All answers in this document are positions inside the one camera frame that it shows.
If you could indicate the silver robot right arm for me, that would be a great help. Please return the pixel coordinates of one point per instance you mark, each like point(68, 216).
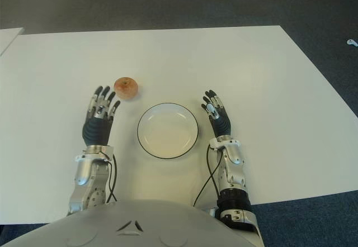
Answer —
point(235, 171)

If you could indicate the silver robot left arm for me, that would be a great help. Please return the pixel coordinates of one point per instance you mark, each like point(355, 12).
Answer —
point(86, 174)

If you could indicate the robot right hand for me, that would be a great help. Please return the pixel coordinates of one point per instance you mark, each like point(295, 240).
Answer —
point(222, 125)

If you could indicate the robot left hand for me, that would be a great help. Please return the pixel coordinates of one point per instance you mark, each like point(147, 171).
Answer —
point(95, 131)

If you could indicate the white side table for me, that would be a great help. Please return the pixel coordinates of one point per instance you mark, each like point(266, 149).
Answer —
point(8, 38)

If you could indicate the white controller on floor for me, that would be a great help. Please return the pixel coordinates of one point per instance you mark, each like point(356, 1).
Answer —
point(352, 42)

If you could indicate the grey robot torso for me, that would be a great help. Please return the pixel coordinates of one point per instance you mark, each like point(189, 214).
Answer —
point(126, 224)

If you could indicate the red yellow apple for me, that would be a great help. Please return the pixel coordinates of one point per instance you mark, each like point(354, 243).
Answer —
point(126, 88)

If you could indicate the white plate with black rim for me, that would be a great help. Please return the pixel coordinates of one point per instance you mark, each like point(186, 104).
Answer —
point(167, 131)

